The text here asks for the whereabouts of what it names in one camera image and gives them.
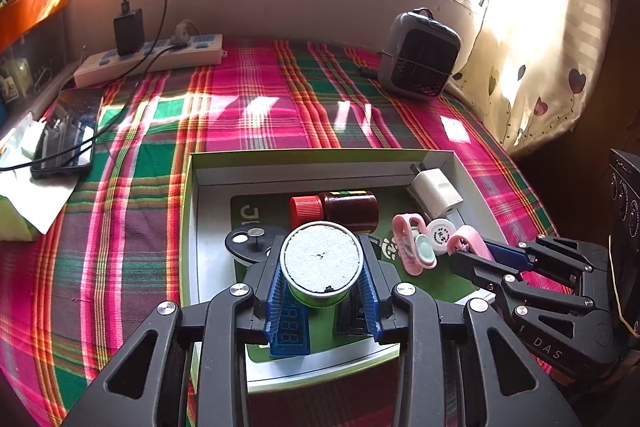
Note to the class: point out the black power adapter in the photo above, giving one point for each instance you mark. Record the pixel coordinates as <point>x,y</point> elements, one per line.
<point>129,32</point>

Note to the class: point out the white plug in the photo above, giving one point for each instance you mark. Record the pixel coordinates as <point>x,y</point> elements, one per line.
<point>185,32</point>

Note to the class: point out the blue transparent display module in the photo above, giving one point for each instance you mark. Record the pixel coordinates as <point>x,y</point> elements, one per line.
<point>290,332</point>

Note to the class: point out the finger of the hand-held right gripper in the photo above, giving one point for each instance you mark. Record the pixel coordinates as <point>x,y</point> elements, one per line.
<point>480,272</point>
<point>507,254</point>

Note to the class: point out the small round white container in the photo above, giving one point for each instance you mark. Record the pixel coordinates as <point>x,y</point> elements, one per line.
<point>442,237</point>

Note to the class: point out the green tissue packet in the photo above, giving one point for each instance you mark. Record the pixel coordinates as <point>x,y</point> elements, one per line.
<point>20,207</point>

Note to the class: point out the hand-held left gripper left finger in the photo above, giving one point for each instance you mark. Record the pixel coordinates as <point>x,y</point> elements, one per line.
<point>277,302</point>

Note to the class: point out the pink clip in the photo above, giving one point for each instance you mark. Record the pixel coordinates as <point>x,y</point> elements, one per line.
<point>470,242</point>

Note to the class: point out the brown pill bottle red cap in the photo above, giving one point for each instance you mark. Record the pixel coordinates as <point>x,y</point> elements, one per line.
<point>350,209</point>

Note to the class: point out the grey desktop fan heater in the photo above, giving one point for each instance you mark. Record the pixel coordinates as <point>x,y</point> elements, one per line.
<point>420,57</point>

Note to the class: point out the pink clip device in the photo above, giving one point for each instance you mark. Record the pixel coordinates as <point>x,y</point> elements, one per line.
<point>407,247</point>

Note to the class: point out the green can white lid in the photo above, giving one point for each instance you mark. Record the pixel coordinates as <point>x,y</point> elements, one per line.
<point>320,257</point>

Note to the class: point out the white power strip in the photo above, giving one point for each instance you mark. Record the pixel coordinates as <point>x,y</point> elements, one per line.
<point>200,52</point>

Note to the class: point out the cream heart print curtain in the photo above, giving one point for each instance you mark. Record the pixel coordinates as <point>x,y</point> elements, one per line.
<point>540,32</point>

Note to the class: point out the orange box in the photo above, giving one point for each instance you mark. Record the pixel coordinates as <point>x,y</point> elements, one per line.
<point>35,4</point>

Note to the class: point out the green grey cardboard box lid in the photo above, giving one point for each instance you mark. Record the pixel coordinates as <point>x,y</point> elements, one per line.
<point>215,232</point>

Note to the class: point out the clear plastic bin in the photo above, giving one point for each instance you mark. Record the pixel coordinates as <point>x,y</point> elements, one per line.
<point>30,62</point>

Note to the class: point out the black smartphone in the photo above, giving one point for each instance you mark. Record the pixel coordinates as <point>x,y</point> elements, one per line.
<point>70,127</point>

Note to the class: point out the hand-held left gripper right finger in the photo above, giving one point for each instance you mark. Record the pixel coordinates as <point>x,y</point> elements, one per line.
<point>370,302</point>

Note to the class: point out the white charger adapter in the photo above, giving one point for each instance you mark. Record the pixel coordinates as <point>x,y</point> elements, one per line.
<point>437,194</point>

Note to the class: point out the plaid pink green blanket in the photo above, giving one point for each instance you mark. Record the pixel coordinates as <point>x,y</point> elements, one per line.
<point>150,217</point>

